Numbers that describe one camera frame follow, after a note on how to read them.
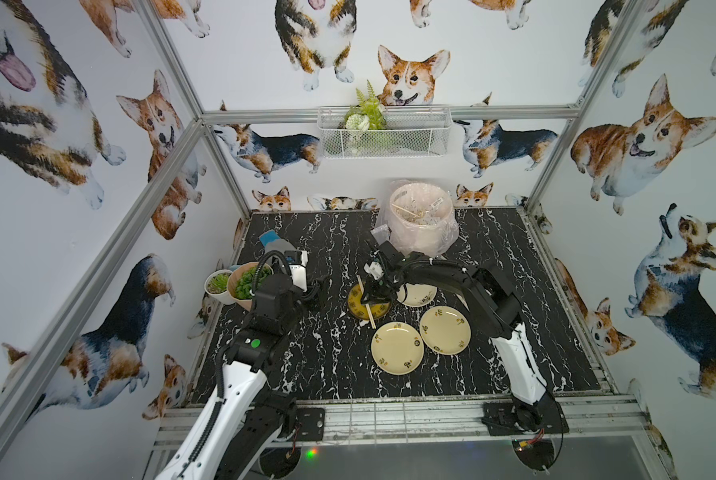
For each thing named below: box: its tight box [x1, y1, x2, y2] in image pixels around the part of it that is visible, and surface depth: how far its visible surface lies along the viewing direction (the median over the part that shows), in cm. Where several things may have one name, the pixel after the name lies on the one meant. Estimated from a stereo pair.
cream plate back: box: [396, 282, 438, 307], surface depth 97 cm
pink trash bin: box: [389, 182, 460, 254], surface depth 92 cm
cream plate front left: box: [371, 321, 424, 376], surface depth 87 cm
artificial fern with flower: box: [343, 79, 390, 155], surface depth 87 cm
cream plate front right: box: [419, 305, 471, 355], surface depth 90 cm
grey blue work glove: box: [259, 229, 298, 255], surface depth 113 cm
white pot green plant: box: [204, 269, 236, 305], surface depth 92 cm
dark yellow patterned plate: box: [347, 284, 391, 320], surface depth 95 cm
